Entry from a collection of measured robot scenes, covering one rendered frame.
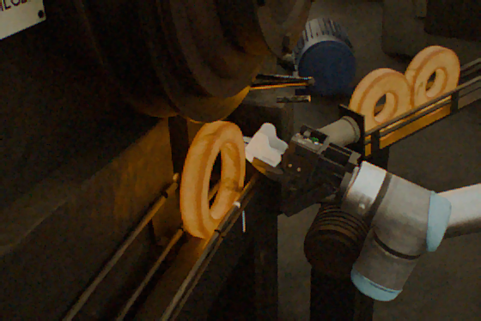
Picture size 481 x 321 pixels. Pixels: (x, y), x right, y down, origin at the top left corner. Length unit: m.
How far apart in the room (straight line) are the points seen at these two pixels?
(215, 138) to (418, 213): 0.34
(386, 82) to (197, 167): 0.56
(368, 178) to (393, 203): 0.06
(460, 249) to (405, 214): 1.14
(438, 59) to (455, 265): 0.85
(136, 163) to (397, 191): 0.42
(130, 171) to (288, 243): 1.29
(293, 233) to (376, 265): 1.08
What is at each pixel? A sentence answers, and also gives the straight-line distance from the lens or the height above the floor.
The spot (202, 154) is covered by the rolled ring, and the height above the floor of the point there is 0.83.
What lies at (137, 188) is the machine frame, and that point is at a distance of 0.85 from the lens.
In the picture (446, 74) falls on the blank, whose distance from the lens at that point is 1.44.
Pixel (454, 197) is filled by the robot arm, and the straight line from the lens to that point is 1.15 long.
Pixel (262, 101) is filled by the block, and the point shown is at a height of 0.80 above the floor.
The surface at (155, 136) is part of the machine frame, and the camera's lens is 0.87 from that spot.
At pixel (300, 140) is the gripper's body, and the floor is 0.79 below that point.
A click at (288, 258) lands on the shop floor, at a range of 1.99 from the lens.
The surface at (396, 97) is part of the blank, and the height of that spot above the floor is 0.72.
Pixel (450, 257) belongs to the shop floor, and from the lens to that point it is 2.08.
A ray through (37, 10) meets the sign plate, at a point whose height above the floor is 1.07.
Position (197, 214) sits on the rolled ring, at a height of 0.75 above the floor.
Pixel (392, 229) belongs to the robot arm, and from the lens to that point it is 1.01.
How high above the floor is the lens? 1.24
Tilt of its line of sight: 29 degrees down
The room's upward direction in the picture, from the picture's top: 2 degrees counter-clockwise
